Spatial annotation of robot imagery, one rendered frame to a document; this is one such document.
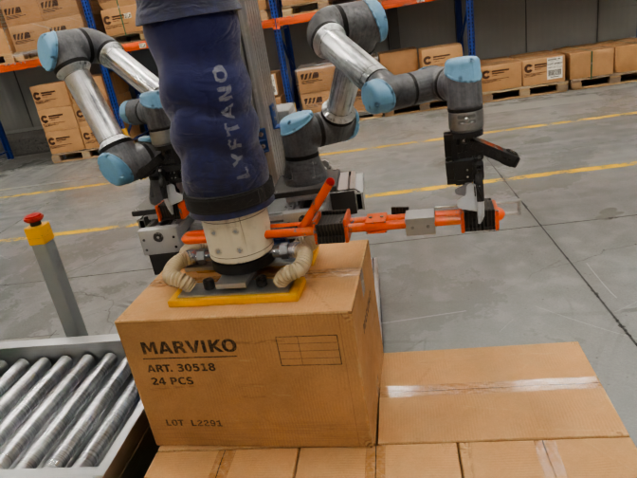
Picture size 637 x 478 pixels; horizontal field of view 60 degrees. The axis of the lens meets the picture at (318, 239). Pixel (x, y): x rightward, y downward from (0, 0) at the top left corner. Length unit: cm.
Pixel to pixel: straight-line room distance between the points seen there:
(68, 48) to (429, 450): 161
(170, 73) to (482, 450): 113
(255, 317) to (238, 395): 24
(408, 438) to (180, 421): 60
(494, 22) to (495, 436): 885
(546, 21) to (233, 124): 909
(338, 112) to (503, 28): 826
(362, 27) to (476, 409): 107
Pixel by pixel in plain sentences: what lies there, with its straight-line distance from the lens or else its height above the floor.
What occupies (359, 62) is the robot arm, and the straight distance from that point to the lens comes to 136.
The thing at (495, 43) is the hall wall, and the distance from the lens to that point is 998.
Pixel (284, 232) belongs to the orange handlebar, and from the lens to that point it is 138.
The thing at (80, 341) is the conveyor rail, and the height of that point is 59.
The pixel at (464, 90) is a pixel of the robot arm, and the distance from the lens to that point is 124.
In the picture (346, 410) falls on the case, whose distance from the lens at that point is 141.
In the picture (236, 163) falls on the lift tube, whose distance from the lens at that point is 129.
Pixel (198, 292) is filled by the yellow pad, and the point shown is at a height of 97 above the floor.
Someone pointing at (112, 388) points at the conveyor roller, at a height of 54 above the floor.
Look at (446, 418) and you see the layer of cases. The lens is 155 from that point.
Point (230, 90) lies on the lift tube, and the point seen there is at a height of 144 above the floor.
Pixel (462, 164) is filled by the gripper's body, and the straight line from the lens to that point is 128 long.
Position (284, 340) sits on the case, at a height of 87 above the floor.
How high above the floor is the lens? 156
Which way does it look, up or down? 22 degrees down
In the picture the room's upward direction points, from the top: 10 degrees counter-clockwise
